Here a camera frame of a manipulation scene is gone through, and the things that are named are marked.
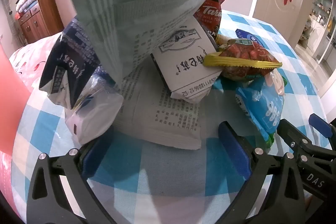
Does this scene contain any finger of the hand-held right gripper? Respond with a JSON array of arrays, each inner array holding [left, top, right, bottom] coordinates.
[[277, 118, 315, 161], [308, 113, 336, 151]]

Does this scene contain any red milk tea packet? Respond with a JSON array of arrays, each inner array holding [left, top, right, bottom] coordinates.
[[193, 0, 232, 42]]

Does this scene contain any white blue plastic packet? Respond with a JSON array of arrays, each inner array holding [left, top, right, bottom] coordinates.
[[64, 67, 124, 145]]

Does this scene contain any light blue snack packet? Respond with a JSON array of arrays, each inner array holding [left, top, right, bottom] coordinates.
[[235, 70, 288, 155]]

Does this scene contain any white shelving unit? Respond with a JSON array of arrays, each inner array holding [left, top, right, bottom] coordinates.
[[302, 0, 336, 54]]

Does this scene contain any small blue packet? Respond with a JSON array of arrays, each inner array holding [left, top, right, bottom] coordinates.
[[235, 28, 265, 50]]

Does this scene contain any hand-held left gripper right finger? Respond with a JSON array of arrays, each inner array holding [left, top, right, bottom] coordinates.
[[218, 121, 306, 224]]

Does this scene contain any white packet with logo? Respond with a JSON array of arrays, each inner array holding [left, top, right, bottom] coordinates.
[[150, 16, 223, 103]]

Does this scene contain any blue white checked tablecloth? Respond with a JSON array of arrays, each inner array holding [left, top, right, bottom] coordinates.
[[10, 10, 331, 224]]

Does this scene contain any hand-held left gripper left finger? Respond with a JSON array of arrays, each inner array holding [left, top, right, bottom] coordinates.
[[26, 126, 117, 224]]

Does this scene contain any dark blue snack packet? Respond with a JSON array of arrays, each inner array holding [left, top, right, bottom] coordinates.
[[39, 18, 101, 109]]

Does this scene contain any red snack packet yellow edge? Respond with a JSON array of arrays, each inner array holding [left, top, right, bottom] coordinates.
[[203, 39, 282, 82]]

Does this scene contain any white printed packet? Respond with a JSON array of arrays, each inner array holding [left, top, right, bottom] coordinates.
[[113, 64, 202, 151]]

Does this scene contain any brown wooden cabinet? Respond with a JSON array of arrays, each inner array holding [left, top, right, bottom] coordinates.
[[17, 0, 65, 45]]

